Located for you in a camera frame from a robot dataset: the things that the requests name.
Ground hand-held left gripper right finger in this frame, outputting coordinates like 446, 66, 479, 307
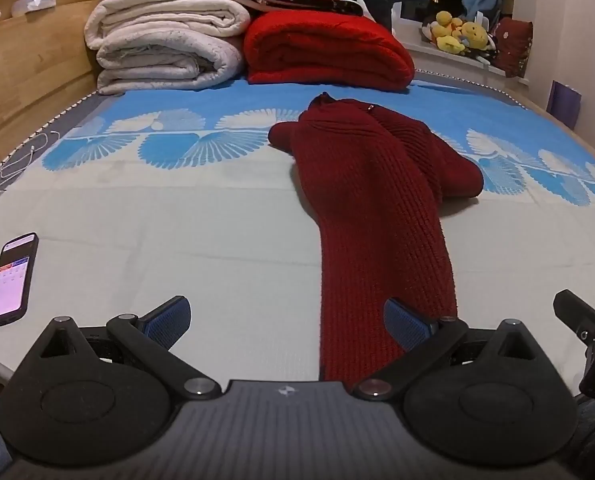
352, 297, 569, 401

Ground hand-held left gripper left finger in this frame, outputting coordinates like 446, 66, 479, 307
15, 296, 223, 401

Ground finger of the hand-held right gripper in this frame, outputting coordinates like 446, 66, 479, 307
552, 289, 595, 350

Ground dark red knit sweater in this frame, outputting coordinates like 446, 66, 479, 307
268, 92, 484, 382

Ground blue white printed bedsheet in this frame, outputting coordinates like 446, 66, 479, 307
0, 67, 595, 397

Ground black smartphone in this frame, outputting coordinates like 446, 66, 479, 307
0, 232, 40, 329

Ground white folded fleece blanket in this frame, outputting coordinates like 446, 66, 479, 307
84, 0, 252, 52
96, 35, 244, 96

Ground dark red bag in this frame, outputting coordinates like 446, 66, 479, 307
492, 16, 535, 79

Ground bright red folded blanket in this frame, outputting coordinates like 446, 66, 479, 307
242, 10, 416, 92

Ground yellow round plush toy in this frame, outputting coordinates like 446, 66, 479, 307
437, 21, 492, 57

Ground yellow plush duck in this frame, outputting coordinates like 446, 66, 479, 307
430, 10, 465, 37

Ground clear plastic bag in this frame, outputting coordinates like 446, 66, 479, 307
10, 0, 58, 17

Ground white cable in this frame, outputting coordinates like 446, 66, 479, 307
0, 129, 61, 197

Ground wooden bed frame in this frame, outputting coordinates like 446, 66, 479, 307
0, 0, 126, 183

